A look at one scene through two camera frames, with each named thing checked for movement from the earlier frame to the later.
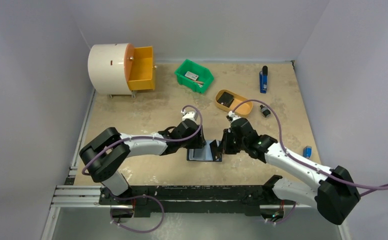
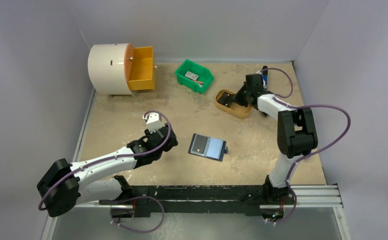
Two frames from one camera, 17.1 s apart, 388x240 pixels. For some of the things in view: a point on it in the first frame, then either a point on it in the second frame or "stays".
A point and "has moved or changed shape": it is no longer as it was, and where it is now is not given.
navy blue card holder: (204, 154) has moved or changed shape
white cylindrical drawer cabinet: (110, 67) stays
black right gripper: (229, 142) to (239, 97)
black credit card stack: (225, 99) stays
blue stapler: (263, 79) stays
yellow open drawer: (139, 69) stays
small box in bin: (192, 76) stays
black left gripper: (199, 142) to (173, 143)
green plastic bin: (205, 76) stays
